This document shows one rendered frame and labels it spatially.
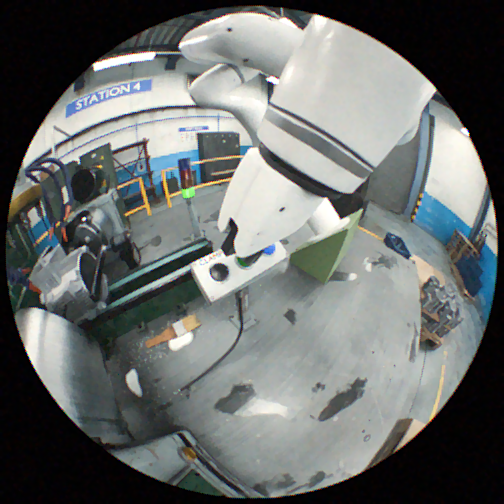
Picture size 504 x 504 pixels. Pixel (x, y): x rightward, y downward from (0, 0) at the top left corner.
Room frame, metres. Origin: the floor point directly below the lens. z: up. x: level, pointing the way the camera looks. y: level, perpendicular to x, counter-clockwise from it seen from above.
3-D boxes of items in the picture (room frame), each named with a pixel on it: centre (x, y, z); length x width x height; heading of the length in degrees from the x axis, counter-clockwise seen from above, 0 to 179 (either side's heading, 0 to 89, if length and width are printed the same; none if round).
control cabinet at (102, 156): (2.24, 3.05, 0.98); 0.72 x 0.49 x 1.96; 134
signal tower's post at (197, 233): (0.66, 0.30, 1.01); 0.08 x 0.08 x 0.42; 38
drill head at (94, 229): (0.36, 0.74, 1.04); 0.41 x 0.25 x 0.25; 38
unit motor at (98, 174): (0.61, 0.91, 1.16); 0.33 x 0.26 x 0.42; 38
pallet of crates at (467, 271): (0.17, -5.47, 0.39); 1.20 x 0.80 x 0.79; 142
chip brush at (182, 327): (0.13, 0.25, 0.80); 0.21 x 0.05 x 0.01; 128
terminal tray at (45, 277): (0.07, 0.57, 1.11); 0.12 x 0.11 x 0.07; 128
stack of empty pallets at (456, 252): (0.99, -6.86, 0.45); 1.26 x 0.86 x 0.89; 134
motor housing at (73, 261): (0.09, 0.54, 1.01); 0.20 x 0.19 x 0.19; 128
